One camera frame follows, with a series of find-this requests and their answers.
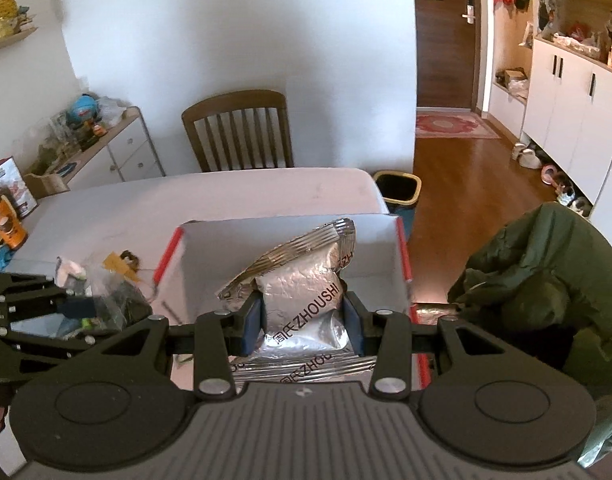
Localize clear plastic bag green items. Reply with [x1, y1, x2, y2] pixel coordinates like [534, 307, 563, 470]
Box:
[55, 258, 153, 334]

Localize silver foil snack bag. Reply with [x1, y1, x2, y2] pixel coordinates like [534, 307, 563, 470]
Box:
[217, 218, 375, 387]

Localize yellow cardboard box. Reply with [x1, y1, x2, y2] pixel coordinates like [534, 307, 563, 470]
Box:
[103, 252, 140, 282]

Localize red white cardboard box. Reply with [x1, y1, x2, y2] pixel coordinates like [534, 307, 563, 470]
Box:
[154, 214, 411, 386]

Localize wooden desk organizer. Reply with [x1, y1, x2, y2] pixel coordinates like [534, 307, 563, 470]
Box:
[24, 174, 69, 200]

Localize red white paper bag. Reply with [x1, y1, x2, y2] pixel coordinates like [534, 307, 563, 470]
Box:
[0, 157, 38, 218]

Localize black yellow trash bin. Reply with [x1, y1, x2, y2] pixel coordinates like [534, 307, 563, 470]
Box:
[373, 170, 422, 212]

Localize white drawer sideboard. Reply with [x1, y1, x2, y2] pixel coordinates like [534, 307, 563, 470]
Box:
[50, 106, 166, 191]

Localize blue round toy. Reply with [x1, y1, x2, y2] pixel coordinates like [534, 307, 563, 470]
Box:
[66, 93, 98, 128]

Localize red patterned doormat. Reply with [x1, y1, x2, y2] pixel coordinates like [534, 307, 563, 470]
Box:
[415, 112, 499, 140]

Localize dark wooden chair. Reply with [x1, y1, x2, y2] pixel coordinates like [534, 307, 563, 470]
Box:
[181, 89, 295, 172]

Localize dark wooden door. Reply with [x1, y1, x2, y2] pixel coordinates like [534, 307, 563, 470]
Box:
[415, 0, 480, 110]

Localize wooden wall shelf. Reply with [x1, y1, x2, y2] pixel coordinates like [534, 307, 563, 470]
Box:
[0, 27, 38, 50]

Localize white wall cabinet unit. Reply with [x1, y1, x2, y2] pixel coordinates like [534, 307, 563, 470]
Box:
[488, 0, 612, 244]

